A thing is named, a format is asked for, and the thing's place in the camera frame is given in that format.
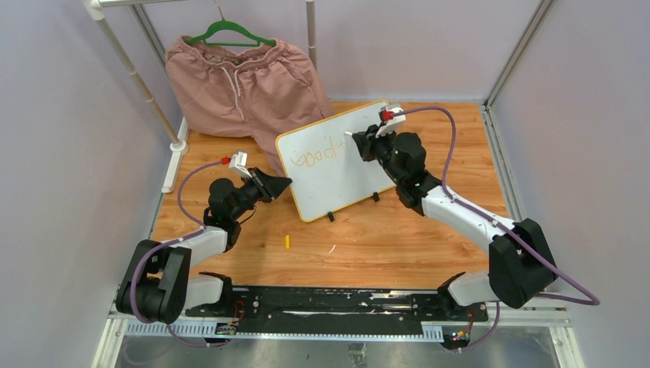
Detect yellow-framed whiteboard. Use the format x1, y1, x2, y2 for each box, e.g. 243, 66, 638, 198
275, 100, 394, 222

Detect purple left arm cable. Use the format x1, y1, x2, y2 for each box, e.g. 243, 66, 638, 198
129, 158, 229, 349

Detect pink shorts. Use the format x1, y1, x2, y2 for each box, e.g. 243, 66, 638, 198
166, 36, 334, 175

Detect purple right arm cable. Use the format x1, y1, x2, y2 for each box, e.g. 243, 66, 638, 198
391, 106, 601, 351

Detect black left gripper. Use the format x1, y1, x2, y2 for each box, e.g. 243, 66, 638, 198
230, 168, 291, 222

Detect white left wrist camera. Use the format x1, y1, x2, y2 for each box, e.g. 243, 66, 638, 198
228, 150, 251, 179

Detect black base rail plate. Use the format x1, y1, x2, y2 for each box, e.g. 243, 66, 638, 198
184, 285, 488, 342

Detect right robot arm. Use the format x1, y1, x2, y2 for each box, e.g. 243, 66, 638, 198
351, 125, 557, 320

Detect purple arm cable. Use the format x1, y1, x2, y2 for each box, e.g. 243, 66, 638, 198
129, 158, 229, 349
391, 106, 601, 351

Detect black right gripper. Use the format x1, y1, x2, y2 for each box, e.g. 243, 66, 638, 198
354, 123, 405, 185

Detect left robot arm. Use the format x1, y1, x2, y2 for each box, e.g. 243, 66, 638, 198
114, 168, 292, 324

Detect white clothes rack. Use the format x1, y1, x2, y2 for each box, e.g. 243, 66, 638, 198
82, 0, 317, 194

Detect green clothes hanger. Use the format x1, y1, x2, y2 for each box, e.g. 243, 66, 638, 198
185, 3, 277, 48

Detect aluminium frame post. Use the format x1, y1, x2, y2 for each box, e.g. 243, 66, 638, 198
481, 0, 555, 220

